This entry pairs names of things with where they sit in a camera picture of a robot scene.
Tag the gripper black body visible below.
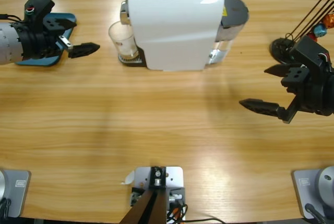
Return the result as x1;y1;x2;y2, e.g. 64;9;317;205
14;20;74;60
281;72;334;124

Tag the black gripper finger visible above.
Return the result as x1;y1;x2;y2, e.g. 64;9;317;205
67;42;101;59
264;63;310;88
238;98;287;122
43;17;77;34

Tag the clear glass cup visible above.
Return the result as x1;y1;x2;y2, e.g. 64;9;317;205
108;21;139;60

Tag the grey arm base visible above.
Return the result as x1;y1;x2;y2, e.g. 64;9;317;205
291;166;334;220
0;169;32;219

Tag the blue coffee capsule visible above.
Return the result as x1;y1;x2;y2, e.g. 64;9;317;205
314;24;327;37

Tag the white capsule coffee machine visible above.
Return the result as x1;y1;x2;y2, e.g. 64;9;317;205
119;0;225;73

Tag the teal plastic tray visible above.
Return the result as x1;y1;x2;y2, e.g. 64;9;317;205
15;12;78;67

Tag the black capsule holder with rods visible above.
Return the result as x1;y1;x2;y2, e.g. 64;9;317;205
269;0;334;63

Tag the metal drip tray grate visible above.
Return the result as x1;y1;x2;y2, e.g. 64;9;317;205
117;51;147;67

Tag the white paper tab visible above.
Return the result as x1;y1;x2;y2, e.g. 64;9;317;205
120;170;136;185

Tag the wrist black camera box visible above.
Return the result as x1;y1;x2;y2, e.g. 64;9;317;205
289;36;331;78
23;0;55;26

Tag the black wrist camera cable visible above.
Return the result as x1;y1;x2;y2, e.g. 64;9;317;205
0;13;23;23

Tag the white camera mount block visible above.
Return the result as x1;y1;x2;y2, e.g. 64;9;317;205
129;166;186;222

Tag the black base cable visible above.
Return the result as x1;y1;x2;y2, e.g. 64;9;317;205
0;198;13;219
304;203;328;224

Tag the thin black cable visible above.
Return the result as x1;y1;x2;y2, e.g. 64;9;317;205
182;217;226;224

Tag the dark camera post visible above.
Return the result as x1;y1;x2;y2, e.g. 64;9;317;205
119;166;168;224

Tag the orange black cable bundle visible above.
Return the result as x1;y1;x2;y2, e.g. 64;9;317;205
166;203;188;224

